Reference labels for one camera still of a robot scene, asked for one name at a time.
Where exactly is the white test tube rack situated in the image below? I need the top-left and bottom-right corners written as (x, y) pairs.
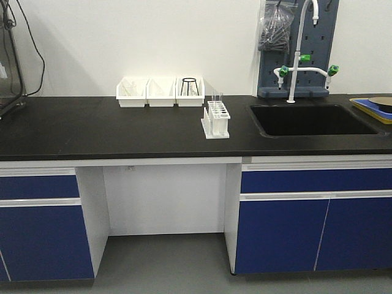
top-left (201, 101), bottom-right (230, 139)

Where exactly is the blue-grey pegboard drying rack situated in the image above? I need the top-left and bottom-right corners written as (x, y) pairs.
top-left (257, 1), bottom-right (339, 99)

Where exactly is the white right storage bin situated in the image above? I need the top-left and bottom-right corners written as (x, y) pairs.
top-left (175, 77), bottom-right (205, 107)

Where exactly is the white storage bin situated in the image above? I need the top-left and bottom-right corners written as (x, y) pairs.
top-left (116, 77), bottom-right (149, 108)
top-left (175, 77), bottom-right (205, 107)
top-left (146, 77), bottom-right (176, 107)

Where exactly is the white middle storage bin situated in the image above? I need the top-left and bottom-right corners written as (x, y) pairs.
top-left (146, 77), bottom-right (176, 107)

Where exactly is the black metal tripod stand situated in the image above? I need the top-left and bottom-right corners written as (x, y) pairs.
top-left (180, 77), bottom-right (200, 96)

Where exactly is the white left storage bin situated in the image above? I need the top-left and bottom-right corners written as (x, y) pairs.
top-left (116, 77), bottom-right (149, 108)

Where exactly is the black lab sink basin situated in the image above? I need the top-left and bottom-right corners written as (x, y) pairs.
top-left (250, 105), bottom-right (380, 137)

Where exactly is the white gooseneck lab faucet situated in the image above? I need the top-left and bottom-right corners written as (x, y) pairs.
top-left (273, 0), bottom-right (339, 104)

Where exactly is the blue cabinet door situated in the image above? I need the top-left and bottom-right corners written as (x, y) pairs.
top-left (1, 205), bottom-right (94, 282)
top-left (316, 197), bottom-right (391, 271)
top-left (234, 200), bottom-right (329, 274)

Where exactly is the blue right drawer front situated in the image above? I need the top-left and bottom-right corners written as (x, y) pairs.
top-left (241, 168), bottom-right (391, 193)

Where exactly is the blue drawer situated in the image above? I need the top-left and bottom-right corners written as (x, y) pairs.
top-left (241, 168), bottom-right (391, 193)
top-left (1, 175), bottom-right (80, 200)

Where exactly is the plastic bag of pegs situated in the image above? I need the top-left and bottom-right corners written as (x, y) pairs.
top-left (258, 1), bottom-right (298, 53)

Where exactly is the blue left drawer front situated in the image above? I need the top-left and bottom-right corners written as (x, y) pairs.
top-left (1, 175), bottom-right (80, 200)

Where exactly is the blue left cabinet door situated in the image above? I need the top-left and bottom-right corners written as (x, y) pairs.
top-left (1, 205), bottom-right (94, 282)

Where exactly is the blue far right cabinet door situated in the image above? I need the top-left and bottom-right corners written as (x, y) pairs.
top-left (316, 197), bottom-right (391, 271)

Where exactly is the glass-fronted equipment cabinet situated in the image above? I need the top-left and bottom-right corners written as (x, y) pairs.
top-left (1, 1), bottom-right (26, 118)

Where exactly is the yellow tray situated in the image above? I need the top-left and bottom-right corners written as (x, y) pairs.
top-left (349, 98), bottom-right (391, 124)

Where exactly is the dark round plate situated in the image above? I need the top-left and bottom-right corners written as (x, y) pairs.
top-left (368, 97), bottom-right (392, 113)

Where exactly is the black hanging cable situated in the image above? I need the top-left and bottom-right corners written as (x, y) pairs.
top-left (15, 0), bottom-right (46, 97)

